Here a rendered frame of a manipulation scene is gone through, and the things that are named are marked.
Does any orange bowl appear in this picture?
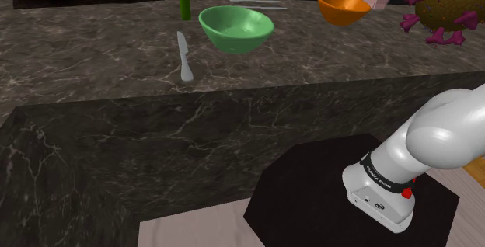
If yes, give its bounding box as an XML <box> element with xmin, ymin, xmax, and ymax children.
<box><xmin>316</xmin><ymin>0</ymin><xmax>372</xmax><ymax>27</ymax></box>

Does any black robot stand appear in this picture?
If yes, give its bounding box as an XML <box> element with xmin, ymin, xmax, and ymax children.
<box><xmin>242</xmin><ymin>133</ymin><xmax>461</xmax><ymax>247</ymax></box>

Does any silver table knife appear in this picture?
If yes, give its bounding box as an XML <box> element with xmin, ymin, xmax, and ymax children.
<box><xmin>176</xmin><ymin>30</ymin><xmax>194</xmax><ymax>83</ymax></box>

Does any brown ball with purple spikes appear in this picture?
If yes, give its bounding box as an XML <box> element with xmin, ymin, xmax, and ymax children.
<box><xmin>399</xmin><ymin>0</ymin><xmax>485</xmax><ymax>47</ymax></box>

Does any green bowl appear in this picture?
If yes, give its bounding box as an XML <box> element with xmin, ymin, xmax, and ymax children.
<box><xmin>198</xmin><ymin>5</ymin><xmax>275</xmax><ymax>55</ymax></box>

